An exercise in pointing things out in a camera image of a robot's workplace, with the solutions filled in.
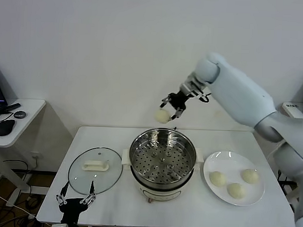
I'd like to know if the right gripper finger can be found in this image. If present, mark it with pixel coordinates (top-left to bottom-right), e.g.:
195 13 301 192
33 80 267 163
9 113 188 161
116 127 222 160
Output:
159 95 171 110
169 107 185 120

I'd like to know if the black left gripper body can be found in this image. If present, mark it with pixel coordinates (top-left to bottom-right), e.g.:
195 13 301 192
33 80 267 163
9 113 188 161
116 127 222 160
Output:
57 199 88 226

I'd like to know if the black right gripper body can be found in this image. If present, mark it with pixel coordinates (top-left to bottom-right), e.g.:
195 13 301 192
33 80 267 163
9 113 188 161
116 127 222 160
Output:
167 90 191 112

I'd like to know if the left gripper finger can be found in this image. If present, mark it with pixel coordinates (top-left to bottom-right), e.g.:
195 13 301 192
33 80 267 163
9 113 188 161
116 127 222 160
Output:
55 181 70 206
80 180 98 206

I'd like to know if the white steamed baozi bun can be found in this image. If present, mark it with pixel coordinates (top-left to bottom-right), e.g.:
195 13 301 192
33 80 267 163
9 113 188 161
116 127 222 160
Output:
208 171 227 188
226 182 247 200
241 168 261 184
154 108 172 124

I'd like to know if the glass lid with cream handle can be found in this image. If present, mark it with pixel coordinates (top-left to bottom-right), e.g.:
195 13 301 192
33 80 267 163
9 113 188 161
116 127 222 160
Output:
67 146 123 198

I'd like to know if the perforated steel steamer pot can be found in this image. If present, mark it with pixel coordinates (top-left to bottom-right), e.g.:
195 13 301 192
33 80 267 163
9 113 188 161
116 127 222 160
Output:
121 127 205 187

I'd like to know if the white round plate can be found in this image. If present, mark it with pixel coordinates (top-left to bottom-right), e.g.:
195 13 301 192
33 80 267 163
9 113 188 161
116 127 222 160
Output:
202 150 267 207

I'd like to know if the steel pot with white base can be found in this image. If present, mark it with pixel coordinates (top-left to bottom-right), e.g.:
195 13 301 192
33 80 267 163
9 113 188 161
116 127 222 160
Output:
120 148 205 206

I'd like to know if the white side table with mouse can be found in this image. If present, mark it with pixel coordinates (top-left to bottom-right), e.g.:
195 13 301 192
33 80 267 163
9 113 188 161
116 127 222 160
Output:
0 98 47 209

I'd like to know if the black computer mouse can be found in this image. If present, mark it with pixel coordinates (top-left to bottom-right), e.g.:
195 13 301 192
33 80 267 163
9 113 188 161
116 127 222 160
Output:
0 119 16 138

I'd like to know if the black bar-shaped device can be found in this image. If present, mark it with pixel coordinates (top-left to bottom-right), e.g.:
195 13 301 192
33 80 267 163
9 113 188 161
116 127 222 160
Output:
3 103 21 113

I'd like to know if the white side table with sticker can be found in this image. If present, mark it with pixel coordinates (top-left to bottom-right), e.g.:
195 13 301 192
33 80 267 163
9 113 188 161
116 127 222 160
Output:
281 101 303 119

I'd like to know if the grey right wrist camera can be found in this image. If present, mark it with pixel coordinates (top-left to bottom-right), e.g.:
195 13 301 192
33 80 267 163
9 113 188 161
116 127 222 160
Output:
181 78 203 96

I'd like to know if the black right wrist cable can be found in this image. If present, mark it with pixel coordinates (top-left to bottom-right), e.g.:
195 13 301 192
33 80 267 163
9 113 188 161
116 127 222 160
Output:
198 91 212 103

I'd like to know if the black floor cable bundle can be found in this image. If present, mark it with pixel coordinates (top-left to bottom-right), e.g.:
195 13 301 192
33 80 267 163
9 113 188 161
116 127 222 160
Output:
23 196 41 212

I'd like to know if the white floor cable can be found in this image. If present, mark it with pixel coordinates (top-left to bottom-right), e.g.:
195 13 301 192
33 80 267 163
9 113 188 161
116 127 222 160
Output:
0 189 38 220

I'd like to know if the black looping floor cable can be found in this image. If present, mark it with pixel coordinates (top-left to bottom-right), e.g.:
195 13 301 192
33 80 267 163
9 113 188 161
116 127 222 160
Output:
2 159 31 176

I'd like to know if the thin black desk cable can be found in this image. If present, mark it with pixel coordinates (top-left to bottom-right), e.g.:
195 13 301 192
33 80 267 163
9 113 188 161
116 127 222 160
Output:
0 112 13 124

